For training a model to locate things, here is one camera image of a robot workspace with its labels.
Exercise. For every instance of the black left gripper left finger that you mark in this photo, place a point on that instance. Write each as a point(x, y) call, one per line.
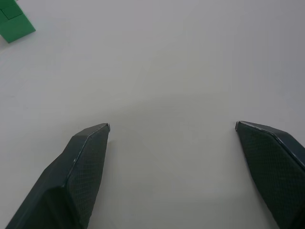
point(71, 181)

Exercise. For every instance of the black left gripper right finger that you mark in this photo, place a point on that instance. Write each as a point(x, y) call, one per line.
point(276, 167)

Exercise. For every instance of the green block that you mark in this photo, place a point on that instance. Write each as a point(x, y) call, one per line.
point(14, 21)

